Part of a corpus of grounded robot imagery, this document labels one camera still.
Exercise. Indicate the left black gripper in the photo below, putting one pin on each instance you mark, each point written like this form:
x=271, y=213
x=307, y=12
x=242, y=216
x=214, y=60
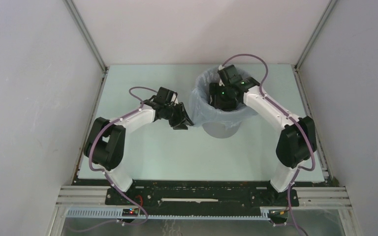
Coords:
x=181, y=116

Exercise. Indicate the blue plastic trash bag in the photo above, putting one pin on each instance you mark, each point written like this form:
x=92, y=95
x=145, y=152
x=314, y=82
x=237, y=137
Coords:
x=218, y=107

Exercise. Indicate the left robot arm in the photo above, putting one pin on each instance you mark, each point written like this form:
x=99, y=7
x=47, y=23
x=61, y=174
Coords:
x=105, y=143

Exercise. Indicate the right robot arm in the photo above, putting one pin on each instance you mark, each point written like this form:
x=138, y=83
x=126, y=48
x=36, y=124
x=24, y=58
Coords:
x=296, y=144

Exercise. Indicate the grey trash bin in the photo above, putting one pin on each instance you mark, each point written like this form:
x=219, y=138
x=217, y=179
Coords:
x=218, y=130

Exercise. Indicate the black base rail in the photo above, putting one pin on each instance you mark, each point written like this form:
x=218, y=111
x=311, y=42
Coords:
x=208, y=198

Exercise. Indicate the right aluminium frame post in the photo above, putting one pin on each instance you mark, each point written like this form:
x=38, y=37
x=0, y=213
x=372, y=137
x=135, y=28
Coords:
x=316, y=32

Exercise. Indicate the aluminium frame post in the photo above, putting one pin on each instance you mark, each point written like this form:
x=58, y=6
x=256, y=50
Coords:
x=316, y=32
x=80, y=23

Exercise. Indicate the white cable duct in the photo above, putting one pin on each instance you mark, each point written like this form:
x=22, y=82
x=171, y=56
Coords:
x=118, y=213

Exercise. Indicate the left aluminium frame post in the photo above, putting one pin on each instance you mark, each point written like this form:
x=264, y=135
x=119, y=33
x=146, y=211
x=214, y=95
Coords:
x=80, y=23

